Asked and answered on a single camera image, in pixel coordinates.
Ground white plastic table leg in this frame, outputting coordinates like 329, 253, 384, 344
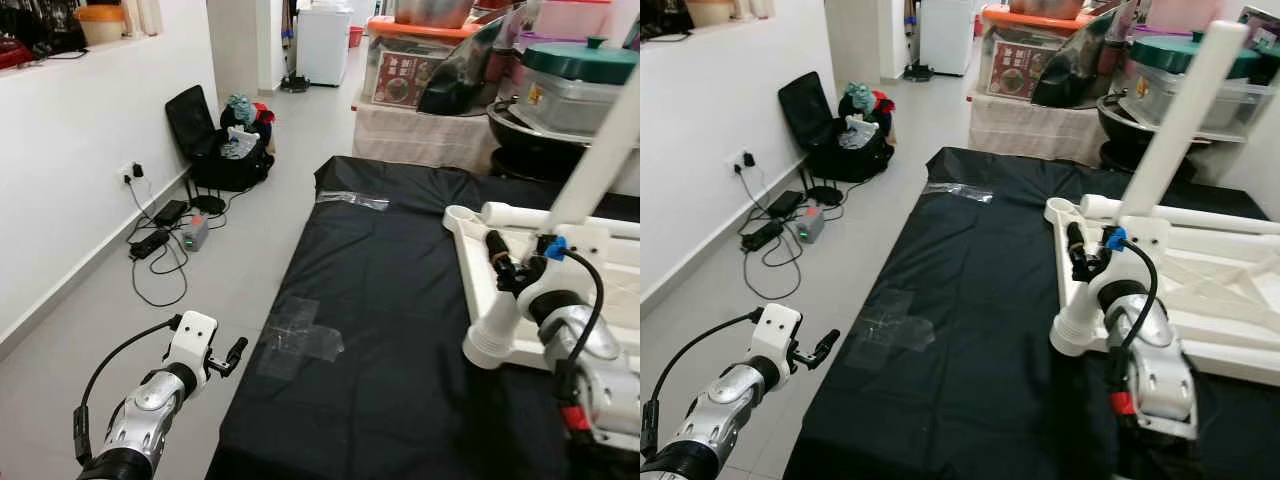
1078, 194, 1280, 237
481, 201, 641, 241
465, 90, 641, 356
1050, 20, 1249, 356

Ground white plastic children table top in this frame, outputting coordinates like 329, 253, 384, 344
442, 203, 641, 373
1045, 195, 1280, 386

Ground clear tape cross patch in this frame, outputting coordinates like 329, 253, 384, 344
255, 296, 346, 381
860, 288, 946, 373

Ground black wok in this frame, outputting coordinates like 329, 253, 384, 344
486, 100, 641, 184
1097, 95, 1251, 181

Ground black tablecloth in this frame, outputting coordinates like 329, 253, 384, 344
785, 147, 1280, 480
205, 155, 641, 480

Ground beige cloth covered stand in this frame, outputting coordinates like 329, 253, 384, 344
968, 92, 1111, 166
352, 100, 501, 173

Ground clear tape strip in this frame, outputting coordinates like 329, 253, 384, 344
925, 182, 996, 204
314, 190, 391, 212

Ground clear plastic storage box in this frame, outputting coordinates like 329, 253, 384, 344
1125, 62, 1280, 131
515, 70, 641, 138

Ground black plastic bag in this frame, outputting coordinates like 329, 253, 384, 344
417, 12, 541, 116
1032, 5, 1141, 109

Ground clear plastic bag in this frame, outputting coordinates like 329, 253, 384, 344
840, 117, 878, 151
222, 128, 261, 161

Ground orange lidded storage box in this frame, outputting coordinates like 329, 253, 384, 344
360, 17, 471, 109
980, 5, 1086, 99

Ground green pot lid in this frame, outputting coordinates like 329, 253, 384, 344
1130, 30, 1261, 79
520, 37, 641, 86

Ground steel pot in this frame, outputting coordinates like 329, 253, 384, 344
395, 0, 479, 29
1010, 0, 1086, 21

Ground pink box red lid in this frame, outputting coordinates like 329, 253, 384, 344
535, 0, 613, 43
1150, 0, 1231, 33

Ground grey printed box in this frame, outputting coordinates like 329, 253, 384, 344
1238, 5, 1280, 61

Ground black kitchen appliance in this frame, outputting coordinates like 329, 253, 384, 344
0, 0, 89, 56
640, 0, 691, 39

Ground beige container orange lid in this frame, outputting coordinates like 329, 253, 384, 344
685, 0, 736, 27
74, 4, 128, 47

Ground red kitchen appliance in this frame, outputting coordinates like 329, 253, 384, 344
0, 35, 36, 71

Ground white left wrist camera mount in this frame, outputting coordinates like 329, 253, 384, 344
165, 310, 219, 379
748, 303, 804, 373

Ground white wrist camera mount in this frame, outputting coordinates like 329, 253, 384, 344
165, 310, 219, 379
1088, 217, 1173, 313
748, 303, 804, 373
514, 224, 613, 323

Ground black floor cable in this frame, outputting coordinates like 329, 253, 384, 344
125, 175, 211, 308
738, 165, 831, 301

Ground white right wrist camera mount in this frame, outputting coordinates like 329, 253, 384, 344
1088, 217, 1173, 313
514, 224, 613, 323

